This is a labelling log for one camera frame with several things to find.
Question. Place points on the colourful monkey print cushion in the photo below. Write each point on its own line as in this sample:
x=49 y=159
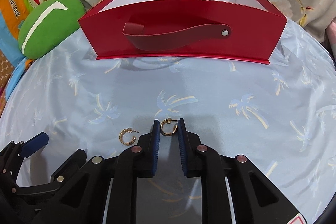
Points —
x=13 y=63

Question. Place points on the pink white pillow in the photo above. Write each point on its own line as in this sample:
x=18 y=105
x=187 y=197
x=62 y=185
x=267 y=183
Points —
x=331 y=35

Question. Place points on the gold hoop earring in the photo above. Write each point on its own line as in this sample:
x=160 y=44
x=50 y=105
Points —
x=168 y=126
x=128 y=136

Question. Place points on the red open jewelry box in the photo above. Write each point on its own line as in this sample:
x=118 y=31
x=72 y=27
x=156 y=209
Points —
x=243 y=30

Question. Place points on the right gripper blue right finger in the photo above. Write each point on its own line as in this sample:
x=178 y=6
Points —
x=188 y=142

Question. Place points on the light blue palm-print sheet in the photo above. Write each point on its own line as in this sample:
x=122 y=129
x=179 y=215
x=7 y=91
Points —
x=281 y=115

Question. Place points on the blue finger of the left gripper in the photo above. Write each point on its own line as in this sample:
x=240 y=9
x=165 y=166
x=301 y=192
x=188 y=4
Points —
x=34 y=144

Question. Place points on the green round plush pillow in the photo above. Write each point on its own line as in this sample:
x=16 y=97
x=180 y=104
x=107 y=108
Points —
x=48 y=25

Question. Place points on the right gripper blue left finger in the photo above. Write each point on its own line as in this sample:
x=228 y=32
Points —
x=148 y=158

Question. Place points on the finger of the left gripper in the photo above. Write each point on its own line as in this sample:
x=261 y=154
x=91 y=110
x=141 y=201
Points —
x=73 y=164

